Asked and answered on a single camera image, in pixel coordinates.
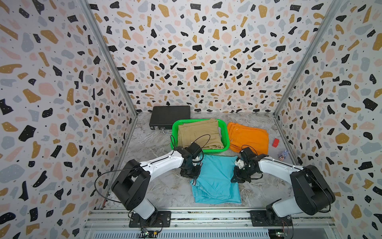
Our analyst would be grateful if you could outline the green plastic basket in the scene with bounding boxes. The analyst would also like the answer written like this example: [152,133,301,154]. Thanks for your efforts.
[172,119,230,154]

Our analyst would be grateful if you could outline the aluminium corner post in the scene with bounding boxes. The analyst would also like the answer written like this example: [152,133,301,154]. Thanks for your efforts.
[78,0,138,118]
[273,0,344,117]

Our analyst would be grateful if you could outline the teal pants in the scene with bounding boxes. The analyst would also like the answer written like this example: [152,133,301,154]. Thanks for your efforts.
[190,154,242,205]

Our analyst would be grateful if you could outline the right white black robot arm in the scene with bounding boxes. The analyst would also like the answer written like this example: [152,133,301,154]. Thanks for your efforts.
[231,147,335,221]

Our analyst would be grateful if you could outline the orange pants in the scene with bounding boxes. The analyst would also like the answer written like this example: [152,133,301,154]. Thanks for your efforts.
[227,122,269,154]

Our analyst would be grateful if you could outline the left aluminium corner post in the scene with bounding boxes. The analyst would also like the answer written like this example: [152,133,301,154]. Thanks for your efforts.
[78,0,138,118]

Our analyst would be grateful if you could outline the right aluminium corner post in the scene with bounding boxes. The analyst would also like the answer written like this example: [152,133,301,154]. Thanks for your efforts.
[273,0,344,117]

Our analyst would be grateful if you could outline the black flat box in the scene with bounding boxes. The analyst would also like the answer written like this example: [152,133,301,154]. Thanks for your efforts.
[149,106,191,130]

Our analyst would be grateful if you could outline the tan pants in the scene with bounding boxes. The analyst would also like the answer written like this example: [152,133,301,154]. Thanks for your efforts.
[178,119,224,150]

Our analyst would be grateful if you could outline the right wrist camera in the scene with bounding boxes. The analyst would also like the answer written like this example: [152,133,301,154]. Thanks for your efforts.
[235,158,245,169]

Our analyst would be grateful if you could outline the small red block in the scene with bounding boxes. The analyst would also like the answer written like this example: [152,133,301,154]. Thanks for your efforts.
[272,138,280,148]

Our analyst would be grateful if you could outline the purple pants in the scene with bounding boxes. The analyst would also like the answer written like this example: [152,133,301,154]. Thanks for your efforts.
[174,146,188,151]

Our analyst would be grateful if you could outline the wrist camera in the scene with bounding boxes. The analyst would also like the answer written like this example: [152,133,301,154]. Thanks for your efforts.
[192,157,203,167]
[235,158,245,169]

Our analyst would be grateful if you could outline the small purple toy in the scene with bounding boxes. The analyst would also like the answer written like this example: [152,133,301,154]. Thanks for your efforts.
[279,150,289,161]

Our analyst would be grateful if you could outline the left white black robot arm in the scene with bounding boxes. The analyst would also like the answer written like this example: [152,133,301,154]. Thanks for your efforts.
[111,142,204,222]

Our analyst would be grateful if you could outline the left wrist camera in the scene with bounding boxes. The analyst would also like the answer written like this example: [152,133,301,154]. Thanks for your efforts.
[192,157,203,167]

